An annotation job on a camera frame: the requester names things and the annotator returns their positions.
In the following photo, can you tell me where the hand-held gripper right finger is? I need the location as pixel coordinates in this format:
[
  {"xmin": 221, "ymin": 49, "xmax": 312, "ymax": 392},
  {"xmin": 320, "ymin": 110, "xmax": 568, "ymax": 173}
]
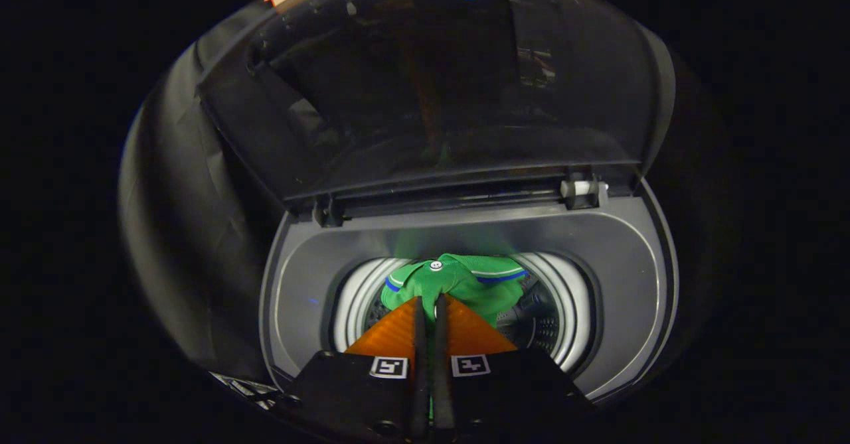
[{"xmin": 433, "ymin": 293, "xmax": 598, "ymax": 441}]

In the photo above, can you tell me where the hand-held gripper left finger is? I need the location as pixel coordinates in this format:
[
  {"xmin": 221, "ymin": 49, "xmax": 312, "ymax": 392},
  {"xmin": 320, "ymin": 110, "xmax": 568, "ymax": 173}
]
[{"xmin": 276, "ymin": 296, "xmax": 429, "ymax": 441}]

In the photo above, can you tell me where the green polo shirt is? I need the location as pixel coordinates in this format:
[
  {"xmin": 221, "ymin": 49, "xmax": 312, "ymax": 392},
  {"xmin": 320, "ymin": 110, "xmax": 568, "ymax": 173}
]
[{"xmin": 381, "ymin": 253, "xmax": 530, "ymax": 329}]

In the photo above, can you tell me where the dark translucent washing machine lid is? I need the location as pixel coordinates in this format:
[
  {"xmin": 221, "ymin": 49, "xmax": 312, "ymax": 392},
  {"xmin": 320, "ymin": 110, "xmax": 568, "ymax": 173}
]
[{"xmin": 196, "ymin": 0, "xmax": 677, "ymax": 222}]

